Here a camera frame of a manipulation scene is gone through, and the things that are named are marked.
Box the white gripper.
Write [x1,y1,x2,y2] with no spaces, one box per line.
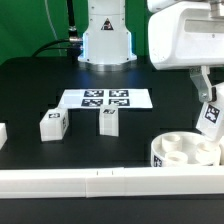
[147,0,224,102]

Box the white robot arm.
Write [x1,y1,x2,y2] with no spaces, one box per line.
[79,0,224,102]

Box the white marker sheet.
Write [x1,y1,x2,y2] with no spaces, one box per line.
[58,89,153,109]

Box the white U-shaped fence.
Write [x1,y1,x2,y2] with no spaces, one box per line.
[0,122,224,200]

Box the black thick cable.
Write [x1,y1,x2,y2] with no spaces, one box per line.
[31,0,84,64]

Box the thin grey cable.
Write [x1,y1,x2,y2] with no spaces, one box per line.
[44,0,64,57]

